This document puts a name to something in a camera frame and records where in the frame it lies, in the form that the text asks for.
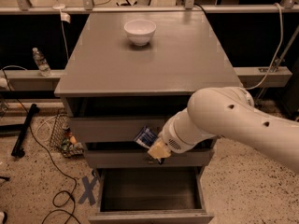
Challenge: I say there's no dark blueberry rxbar wrapper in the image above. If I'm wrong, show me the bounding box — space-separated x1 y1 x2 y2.
134 126 157 148

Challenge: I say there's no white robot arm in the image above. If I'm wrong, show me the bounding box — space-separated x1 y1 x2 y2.
149 87 299 174

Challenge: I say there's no grey bottom drawer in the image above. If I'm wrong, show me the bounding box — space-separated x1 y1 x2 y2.
88 167 213 224

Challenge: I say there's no grey drawer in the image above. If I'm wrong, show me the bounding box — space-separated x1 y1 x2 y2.
69 117 167 143
88 167 213 224
84 139 215 168

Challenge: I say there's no grey middle drawer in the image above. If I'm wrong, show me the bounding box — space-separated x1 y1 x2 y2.
84 139 215 168

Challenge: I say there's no grey top drawer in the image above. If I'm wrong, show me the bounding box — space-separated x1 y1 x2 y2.
69 117 167 143

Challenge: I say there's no grey drawer cabinet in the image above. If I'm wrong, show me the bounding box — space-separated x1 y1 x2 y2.
54 10 246 224

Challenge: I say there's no white ceramic bowl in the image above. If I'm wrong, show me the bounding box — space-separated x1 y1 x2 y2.
124 19 156 46

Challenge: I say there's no clear plastic water bottle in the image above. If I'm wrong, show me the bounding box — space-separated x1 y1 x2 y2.
32 48 51 77

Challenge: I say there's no black metal stand leg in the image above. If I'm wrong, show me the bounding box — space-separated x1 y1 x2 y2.
11 104 39 158

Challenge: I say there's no white desk lamp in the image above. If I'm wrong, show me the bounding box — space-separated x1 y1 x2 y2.
52 0 71 23

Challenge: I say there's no wire basket with items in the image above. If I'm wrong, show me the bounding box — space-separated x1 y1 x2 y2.
50 114 84 158

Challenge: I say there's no black floor cable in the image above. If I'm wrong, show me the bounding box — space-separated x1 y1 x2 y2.
1 68 82 224

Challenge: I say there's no white hanging cable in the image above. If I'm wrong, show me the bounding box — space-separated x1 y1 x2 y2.
243 2 284 91

